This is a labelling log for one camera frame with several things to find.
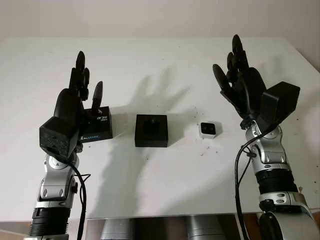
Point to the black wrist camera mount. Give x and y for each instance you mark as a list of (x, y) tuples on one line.
[(56, 137), (280, 100)]

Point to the silver robot leg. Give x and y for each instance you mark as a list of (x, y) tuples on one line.
[(116, 230), (206, 228)]

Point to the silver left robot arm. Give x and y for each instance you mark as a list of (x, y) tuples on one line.
[(53, 185)]

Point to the black RealSense box lid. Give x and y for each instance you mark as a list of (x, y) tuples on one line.
[(98, 125)]

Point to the black camera box base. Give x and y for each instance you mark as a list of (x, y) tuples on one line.
[(151, 130)]

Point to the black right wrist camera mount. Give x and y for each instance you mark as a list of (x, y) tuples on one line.
[(280, 100)]

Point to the small silver depth camera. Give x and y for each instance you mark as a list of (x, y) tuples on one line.
[(210, 128)]

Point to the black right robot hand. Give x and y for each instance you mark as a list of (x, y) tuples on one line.
[(250, 90)]

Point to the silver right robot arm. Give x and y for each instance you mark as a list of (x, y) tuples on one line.
[(272, 160)]

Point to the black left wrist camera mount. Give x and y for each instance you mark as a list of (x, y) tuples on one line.
[(56, 137)]

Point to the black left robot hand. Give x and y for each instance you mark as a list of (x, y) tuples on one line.
[(67, 105)]

